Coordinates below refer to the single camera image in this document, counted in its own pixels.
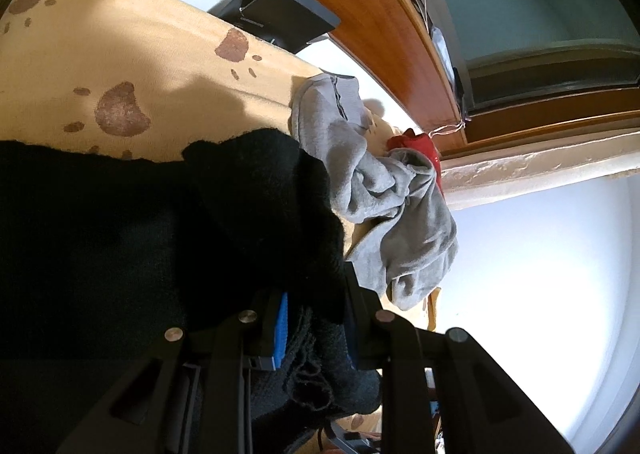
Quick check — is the beige curtain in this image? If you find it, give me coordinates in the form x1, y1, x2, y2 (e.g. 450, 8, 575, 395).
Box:
440, 126, 640, 210

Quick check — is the red cloth item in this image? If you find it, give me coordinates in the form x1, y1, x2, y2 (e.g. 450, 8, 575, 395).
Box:
387, 130, 443, 195

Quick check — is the black knit sweater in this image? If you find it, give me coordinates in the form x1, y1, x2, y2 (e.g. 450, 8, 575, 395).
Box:
0, 128, 383, 454

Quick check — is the grey garment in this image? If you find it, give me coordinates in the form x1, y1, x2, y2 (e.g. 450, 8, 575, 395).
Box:
290, 74, 458, 310

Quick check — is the flat black cardboard box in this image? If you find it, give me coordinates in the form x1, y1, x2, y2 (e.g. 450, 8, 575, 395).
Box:
207, 0, 342, 52

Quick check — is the paw print beige blanket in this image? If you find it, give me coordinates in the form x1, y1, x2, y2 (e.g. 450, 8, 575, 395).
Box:
0, 0, 441, 335

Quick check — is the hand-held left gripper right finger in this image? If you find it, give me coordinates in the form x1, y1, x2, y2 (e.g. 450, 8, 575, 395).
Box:
342, 269, 576, 454

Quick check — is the thin pale cable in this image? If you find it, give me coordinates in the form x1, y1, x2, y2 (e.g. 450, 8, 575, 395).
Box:
427, 116, 473, 137

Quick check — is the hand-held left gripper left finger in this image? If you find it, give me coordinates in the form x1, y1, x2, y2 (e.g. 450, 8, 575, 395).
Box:
55, 286, 291, 454

